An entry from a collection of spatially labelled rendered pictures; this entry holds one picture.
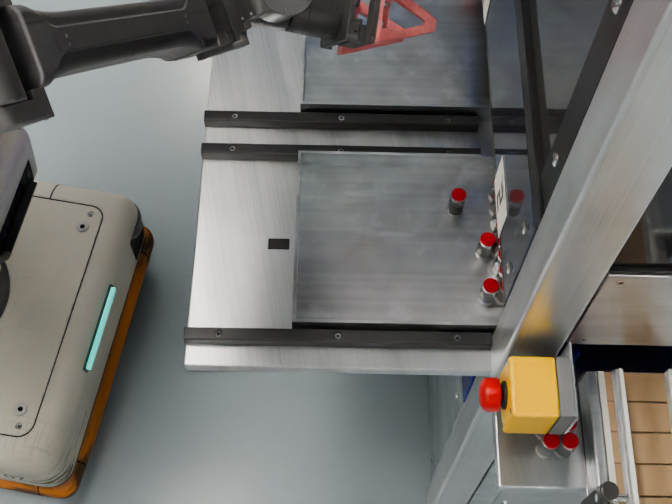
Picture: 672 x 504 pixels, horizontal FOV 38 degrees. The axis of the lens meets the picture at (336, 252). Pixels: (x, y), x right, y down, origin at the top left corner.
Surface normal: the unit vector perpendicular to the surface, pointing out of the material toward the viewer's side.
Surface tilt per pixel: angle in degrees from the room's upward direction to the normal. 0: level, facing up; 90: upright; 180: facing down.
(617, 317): 90
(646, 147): 90
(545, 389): 0
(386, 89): 0
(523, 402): 0
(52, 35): 64
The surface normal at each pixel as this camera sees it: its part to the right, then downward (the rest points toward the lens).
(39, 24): 0.90, -0.22
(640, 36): -1.00, -0.02
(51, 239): 0.01, -0.45
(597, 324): -0.02, 0.89
